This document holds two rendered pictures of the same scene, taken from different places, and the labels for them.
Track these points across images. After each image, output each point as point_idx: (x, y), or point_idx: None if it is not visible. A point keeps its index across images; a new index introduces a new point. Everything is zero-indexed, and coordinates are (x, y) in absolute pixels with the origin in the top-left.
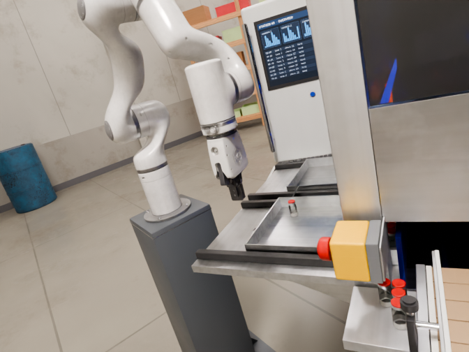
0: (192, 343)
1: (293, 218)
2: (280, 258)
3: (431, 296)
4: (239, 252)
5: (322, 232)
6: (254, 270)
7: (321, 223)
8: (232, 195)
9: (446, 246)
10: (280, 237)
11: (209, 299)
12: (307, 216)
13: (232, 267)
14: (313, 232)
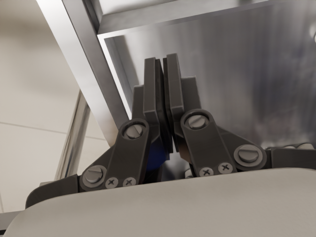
0: None
1: (303, 41)
2: (110, 112)
3: None
4: (80, 17)
5: (231, 122)
6: (67, 62)
7: (268, 109)
8: (133, 96)
9: None
10: (201, 54)
11: None
12: (312, 69)
13: (46, 3)
14: (233, 108)
